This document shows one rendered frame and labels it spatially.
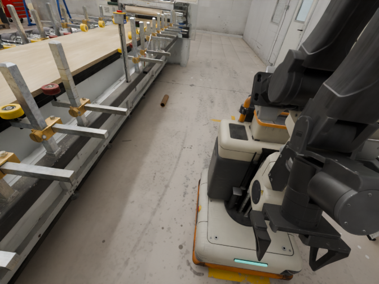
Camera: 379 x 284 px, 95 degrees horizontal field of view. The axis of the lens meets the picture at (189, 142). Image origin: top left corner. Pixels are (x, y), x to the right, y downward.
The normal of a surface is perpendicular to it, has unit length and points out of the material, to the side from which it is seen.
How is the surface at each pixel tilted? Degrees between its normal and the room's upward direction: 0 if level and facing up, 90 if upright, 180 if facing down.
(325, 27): 86
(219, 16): 90
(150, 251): 0
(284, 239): 0
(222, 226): 0
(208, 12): 90
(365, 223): 65
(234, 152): 90
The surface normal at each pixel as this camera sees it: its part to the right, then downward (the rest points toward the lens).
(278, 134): -0.11, 0.65
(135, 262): 0.10, -0.77
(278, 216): 0.10, -0.96
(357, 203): -0.06, 0.24
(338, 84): -0.95, -0.29
